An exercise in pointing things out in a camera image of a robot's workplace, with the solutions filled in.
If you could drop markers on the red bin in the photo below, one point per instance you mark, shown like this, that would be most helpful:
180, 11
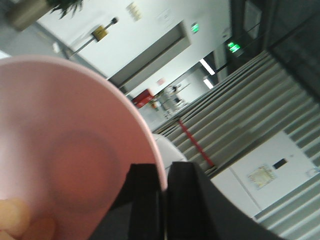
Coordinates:
143, 98

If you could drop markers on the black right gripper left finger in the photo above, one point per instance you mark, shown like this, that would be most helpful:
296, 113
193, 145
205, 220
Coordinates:
137, 212

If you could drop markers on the orange ham slices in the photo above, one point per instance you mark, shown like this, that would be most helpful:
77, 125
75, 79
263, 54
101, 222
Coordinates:
15, 222

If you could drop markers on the pink bowl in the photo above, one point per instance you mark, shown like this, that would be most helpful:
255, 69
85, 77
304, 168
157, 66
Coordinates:
68, 138

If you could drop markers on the red barrier tape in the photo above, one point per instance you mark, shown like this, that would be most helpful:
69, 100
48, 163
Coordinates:
195, 143

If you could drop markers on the standing person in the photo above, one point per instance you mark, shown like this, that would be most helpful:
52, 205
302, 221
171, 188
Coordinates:
171, 97

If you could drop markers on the yellow caution sign stand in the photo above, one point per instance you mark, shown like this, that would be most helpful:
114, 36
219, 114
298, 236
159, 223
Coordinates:
95, 36

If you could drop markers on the left grey chair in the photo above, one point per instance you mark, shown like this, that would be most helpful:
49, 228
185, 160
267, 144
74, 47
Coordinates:
168, 151

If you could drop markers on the potted plant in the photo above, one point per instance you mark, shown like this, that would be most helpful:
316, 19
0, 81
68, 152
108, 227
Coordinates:
24, 13

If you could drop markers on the white cabinet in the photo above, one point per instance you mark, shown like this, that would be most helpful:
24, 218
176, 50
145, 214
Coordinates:
265, 175

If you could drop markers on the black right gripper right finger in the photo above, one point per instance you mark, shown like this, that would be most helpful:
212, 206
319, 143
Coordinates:
197, 210

